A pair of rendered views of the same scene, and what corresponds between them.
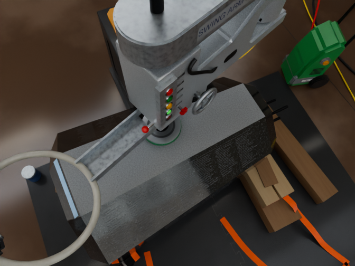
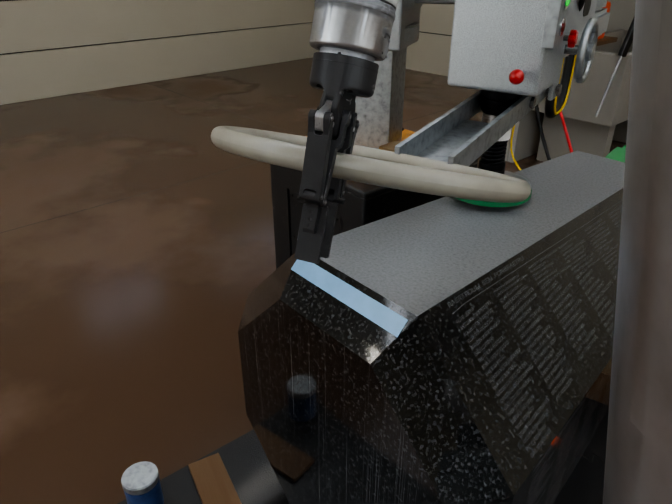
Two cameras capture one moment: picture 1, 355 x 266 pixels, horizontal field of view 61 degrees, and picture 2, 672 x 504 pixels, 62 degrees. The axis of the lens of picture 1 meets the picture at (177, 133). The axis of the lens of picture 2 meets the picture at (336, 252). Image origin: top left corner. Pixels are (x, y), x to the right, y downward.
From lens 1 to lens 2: 136 cm
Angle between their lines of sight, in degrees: 40
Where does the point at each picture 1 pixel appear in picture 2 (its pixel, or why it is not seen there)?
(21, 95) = (91, 365)
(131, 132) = (470, 131)
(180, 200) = (597, 316)
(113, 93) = not seen: hidden behind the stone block
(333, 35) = not seen: hidden behind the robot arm
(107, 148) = (440, 147)
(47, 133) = (163, 417)
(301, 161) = not seen: outside the picture
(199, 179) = (610, 270)
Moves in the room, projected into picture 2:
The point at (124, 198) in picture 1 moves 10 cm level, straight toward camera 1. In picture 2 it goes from (492, 286) to (540, 302)
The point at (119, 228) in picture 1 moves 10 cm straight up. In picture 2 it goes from (504, 369) to (512, 327)
